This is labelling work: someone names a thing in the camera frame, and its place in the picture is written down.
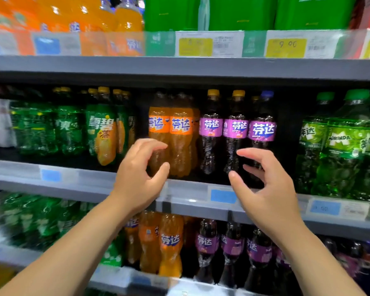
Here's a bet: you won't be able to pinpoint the small orange bottle blue cap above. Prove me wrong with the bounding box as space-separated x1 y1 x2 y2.
114 0 144 32

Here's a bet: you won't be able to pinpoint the person's left forearm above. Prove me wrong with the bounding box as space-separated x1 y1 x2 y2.
0 194 143 296

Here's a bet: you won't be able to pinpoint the person's left hand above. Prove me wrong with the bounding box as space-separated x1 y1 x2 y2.
109 139 171 216

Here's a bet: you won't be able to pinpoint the row of green soda bottles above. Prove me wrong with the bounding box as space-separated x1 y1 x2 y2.
0 191 127 269

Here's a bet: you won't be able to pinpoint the row of green-capped lime bottles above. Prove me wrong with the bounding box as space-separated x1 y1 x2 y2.
296 89 370 204

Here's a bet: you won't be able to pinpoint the orange soda bottle blue cap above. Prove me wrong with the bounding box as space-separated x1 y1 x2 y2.
74 0 116 33
37 0 76 33

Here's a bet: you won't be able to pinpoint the grey store shelving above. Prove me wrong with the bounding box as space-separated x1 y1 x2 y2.
0 30 370 296

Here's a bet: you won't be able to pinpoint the row of dark green bottles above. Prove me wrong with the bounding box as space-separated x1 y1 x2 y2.
9 88 87 157

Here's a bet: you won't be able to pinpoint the person's right hand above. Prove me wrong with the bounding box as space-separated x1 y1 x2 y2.
228 148 306 244

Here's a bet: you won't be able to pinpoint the purple label bottle blue cap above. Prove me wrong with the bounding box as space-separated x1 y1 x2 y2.
248 90 278 183

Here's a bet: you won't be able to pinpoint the purple label bottle yellow cap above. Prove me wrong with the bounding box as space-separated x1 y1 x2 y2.
199 89 223 176
223 90 250 176

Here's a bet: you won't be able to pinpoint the yellow cap Sprite tea bottles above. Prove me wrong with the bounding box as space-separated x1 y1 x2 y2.
86 87 118 167

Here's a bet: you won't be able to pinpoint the white cola bottle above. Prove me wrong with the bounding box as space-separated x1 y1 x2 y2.
0 98 14 148

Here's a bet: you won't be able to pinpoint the row of shelf price tags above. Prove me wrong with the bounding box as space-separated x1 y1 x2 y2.
0 158 370 222
0 29 370 60

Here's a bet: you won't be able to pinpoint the row of purple label bottles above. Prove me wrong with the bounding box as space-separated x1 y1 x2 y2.
194 219 370 296

